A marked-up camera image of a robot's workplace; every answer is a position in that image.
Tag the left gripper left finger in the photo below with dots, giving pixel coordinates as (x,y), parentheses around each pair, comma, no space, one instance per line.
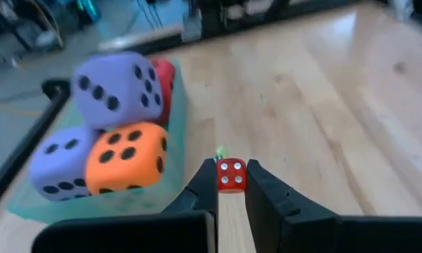
(126,235)

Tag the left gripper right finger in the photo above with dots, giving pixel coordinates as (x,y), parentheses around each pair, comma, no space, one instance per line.
(337,235)

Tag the large orange foam die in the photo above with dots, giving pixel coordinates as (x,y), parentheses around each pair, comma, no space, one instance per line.
(126,165)

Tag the large purple foam die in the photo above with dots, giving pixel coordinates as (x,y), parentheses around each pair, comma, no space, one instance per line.
(116,88)
(59,165)

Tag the small red die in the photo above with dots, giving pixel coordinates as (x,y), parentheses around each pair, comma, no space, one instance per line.
(231,174)

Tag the small green die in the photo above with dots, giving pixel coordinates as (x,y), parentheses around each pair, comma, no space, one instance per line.
(221,153)

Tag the large red foam die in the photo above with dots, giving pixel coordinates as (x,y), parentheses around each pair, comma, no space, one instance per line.
(166,81)

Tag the green translucent plastic bin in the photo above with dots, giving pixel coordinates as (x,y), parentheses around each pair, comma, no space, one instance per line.
(91,209)

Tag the black metal table frame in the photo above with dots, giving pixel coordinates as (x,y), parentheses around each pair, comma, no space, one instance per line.
(21,154)

